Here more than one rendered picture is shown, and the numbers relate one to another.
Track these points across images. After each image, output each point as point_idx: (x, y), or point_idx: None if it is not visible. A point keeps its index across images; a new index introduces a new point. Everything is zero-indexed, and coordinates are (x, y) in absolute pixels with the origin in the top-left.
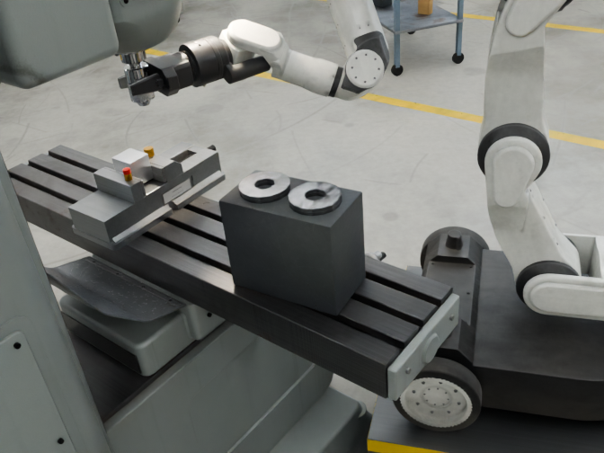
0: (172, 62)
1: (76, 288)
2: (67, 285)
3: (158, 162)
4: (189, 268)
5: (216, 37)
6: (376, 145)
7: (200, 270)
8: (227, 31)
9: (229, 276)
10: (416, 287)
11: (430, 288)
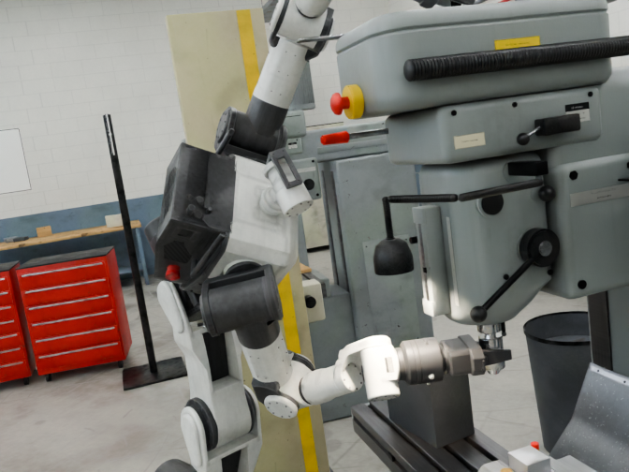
0: (455, 341)
1: (607, 469)
2: (615, 470)
3: (499, 467)
4: (503, 451)
5: (402, 341)
6: None
7: (494, 448)
8: (389, 339)
9: (475, 439)
10: (368, 409)
11: (361, 407)
